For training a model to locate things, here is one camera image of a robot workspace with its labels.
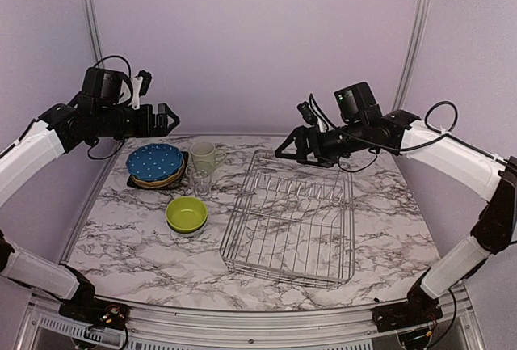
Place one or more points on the lime green bowl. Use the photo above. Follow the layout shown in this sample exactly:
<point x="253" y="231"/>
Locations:
<point x="185" y="215"/>

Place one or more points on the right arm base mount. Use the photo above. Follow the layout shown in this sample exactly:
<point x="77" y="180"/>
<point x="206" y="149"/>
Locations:
<point x="400" y="315"/>

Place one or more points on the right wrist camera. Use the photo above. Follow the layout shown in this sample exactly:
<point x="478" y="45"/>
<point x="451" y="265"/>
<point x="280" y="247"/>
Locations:
<point x="311" y="117"/>

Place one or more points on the black floral square plate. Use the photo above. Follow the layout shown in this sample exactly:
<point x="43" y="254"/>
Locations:
<point x="172" y="185"/>

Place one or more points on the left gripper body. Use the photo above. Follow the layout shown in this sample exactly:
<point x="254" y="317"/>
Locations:
<point x="144" y="127"/>

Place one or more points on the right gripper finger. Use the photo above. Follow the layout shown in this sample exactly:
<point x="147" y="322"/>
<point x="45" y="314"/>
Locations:
<point x="296" y="138"/>
<point x="313" y="162"/>

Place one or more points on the yellow dotted plate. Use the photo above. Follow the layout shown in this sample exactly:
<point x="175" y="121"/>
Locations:
<point x="160" y="183"/>

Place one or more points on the left aluminium frame post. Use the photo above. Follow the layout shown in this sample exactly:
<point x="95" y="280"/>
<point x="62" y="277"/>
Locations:
<point x="92" y="28"/>

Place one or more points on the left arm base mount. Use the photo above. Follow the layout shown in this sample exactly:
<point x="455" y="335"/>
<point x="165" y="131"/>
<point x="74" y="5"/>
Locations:
<point x="96" y="313"/>

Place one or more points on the pale green mug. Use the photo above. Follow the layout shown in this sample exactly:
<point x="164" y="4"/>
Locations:
<point x="205" y="151"/>

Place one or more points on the blue dotted plate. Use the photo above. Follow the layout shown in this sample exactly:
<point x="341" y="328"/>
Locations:
<point x="154" y="162"/>

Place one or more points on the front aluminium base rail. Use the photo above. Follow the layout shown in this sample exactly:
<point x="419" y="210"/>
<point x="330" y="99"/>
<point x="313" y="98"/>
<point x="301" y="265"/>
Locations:
<point x="164" y="327"/>

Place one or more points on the wire dish rack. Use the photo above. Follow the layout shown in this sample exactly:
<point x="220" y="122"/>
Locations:
<point x="292" y="223"/>

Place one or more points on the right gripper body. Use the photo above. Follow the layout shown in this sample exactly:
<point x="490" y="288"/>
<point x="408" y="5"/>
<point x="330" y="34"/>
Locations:
<point x="329" y="149"/>

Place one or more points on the white striped bowl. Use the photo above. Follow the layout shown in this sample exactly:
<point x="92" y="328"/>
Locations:
<point x="191" y="234"/>

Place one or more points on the clear glass cup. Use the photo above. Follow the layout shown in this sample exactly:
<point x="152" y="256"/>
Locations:
<point x="200" y="178"/>

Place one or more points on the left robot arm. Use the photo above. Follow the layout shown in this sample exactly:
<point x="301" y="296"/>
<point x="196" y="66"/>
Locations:
<point x="108" y="105"/>

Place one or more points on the aluminium frame post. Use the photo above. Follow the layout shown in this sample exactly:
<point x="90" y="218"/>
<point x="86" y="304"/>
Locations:
<point x="92" y="28"/>
<point x="416" y="37"/>

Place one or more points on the right aluminium frame post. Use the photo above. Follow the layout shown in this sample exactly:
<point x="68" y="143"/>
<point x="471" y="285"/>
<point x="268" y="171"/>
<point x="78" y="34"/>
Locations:
<point x="416" y="37"/>

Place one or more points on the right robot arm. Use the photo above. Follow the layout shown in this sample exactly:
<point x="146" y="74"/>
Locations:
<point x="404" y="134"/>

